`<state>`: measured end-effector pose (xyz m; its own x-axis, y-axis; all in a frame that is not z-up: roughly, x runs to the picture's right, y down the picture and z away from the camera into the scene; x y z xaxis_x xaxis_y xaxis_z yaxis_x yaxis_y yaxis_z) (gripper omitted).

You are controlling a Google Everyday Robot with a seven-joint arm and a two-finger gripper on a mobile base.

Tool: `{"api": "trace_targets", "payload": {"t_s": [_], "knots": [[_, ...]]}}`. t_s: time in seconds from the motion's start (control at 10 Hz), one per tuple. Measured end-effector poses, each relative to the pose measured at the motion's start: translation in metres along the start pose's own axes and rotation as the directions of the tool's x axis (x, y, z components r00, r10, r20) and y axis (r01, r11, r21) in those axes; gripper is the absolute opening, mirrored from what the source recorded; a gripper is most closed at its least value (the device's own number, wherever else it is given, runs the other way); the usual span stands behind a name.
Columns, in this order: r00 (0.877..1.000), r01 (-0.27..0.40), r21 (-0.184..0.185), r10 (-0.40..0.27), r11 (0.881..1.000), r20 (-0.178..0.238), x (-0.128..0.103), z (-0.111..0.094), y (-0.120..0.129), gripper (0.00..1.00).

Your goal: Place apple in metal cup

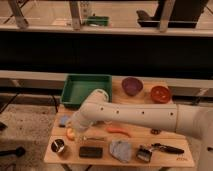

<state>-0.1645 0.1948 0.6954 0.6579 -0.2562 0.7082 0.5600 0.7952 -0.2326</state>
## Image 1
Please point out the black binder clip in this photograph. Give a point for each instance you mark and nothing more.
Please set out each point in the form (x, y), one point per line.
(144, 153)

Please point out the small dark round object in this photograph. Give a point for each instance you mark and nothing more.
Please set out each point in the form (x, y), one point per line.
(155, 131)

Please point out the metal cup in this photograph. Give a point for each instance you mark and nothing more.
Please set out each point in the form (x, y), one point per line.
(58, 146)

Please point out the black rectangular sponge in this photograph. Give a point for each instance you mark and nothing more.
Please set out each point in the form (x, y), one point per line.
(90, 152)

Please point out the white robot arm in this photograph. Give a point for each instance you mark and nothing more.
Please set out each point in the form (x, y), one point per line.
(194, 121)

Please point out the apple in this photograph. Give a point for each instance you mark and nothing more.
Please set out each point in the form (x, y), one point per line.
(70, 134)

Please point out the blue sponge block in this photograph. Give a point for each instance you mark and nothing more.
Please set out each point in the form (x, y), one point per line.
(62, 121)

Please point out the red bowl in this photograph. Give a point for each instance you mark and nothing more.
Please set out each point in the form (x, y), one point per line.
(160, 94)

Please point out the orange carrot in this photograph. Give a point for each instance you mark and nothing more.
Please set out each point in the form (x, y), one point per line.
(117, 130)

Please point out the blue grey cloth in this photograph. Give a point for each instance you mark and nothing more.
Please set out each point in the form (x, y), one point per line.
(121, 150)

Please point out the purple bowl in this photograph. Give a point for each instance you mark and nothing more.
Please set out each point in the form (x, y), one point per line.
(132, 86)

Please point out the green box in background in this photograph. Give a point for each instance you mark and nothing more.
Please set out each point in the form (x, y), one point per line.
(97, 20)

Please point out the metal spoon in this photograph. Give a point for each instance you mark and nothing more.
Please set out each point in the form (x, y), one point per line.
(84, 138)

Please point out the black handled tool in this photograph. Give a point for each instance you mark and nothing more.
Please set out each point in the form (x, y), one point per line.
(167, 149)

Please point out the green plastic tray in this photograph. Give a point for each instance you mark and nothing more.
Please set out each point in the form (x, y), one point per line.
(78, 87)

